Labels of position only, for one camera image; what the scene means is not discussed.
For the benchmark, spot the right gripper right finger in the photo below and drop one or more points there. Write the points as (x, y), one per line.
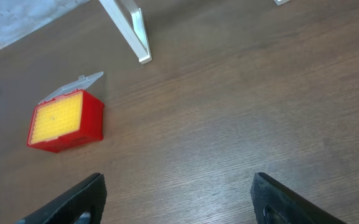
(278, 202)

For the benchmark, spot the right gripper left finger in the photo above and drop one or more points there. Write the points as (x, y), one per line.
(73, 202)

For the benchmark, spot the red and yellow tip box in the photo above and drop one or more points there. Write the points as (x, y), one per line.
(61, 119)

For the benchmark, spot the white and blue stand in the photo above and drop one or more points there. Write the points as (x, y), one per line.
(135, 34)

